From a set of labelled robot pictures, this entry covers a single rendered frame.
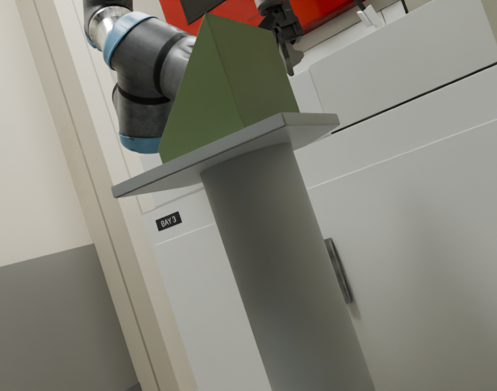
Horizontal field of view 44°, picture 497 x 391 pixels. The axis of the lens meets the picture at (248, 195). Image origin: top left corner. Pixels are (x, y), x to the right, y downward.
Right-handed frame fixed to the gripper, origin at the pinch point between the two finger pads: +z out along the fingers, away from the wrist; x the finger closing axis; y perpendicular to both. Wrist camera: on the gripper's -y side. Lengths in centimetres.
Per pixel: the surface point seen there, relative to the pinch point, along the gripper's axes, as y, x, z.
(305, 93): -11.3, -43.7, 15.5
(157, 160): -43.1, -10.0, 12.7
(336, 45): 21.2, 13.3, -6.8
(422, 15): 8, -64, 13
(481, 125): 9, -66, 35
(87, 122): -64, 164, -50
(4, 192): -111, 142, -24
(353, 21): 26.7, 7.6, -10.5
